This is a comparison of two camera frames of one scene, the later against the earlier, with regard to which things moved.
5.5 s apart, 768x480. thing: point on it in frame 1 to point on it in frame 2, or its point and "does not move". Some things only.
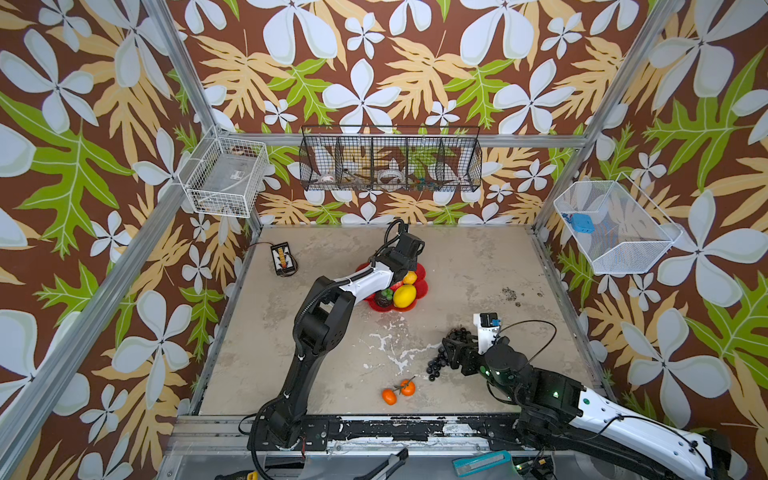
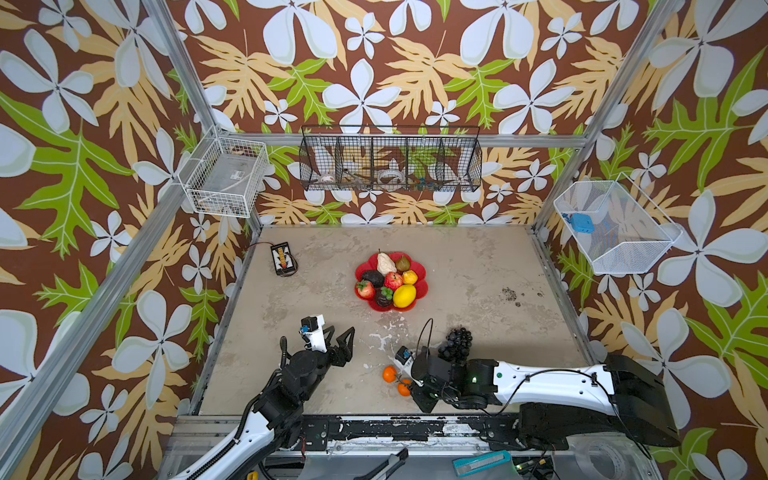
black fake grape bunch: (435, 365) does not move
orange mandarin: (389, 396) to (389, 374)
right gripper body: (462, 351) to (417, 379)
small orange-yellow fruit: (410, 278) does not move
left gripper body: (413, 264) to (321, 363)
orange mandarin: (409, 387) does not move
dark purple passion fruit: (382, 300) does not move
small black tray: (283, 261) does not move
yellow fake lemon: (404, 295) does not move
